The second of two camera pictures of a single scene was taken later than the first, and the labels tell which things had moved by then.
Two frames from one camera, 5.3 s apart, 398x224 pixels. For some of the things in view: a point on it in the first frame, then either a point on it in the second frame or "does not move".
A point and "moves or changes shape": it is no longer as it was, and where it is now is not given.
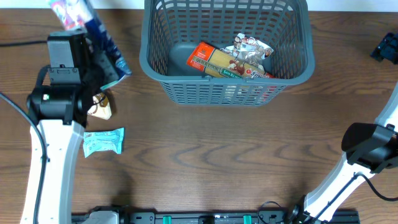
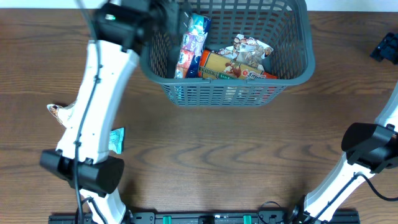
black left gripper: x=112 y=73 -> x=171 y=20
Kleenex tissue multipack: x=81 y=14 -> x=194 y=40
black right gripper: x=385 y=47 does not move
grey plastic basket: x=173 y=29 does not move
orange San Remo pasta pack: x=217 y=61 moves or changes shape
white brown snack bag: x=249 y=50 does not move
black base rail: x=124 y=215 does not move
